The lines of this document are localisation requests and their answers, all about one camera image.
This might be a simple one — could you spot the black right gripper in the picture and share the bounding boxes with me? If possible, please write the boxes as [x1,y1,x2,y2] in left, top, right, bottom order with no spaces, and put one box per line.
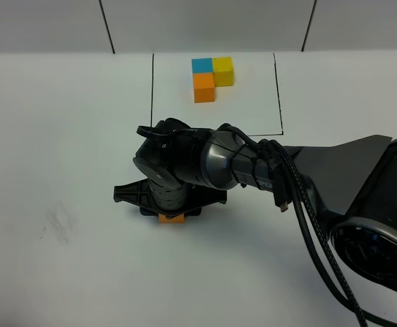
[113,179,227,217]

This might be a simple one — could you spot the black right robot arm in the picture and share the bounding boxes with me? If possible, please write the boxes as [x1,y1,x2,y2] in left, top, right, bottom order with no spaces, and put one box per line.
[113,118,397,292]

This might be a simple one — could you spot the template orange cube block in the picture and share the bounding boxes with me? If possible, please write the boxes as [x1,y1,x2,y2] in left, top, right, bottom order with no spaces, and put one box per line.
[193,73,216,103]

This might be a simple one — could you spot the template blue cube block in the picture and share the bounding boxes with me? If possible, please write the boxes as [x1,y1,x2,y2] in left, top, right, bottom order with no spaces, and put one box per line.
[191,58,213,74]

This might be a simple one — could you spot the template yellow cube block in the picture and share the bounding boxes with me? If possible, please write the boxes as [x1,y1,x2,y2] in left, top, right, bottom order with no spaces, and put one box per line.
[212,57,234,87]

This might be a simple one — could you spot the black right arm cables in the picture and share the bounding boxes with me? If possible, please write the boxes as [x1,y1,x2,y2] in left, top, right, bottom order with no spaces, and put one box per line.
[137,124,397,327]

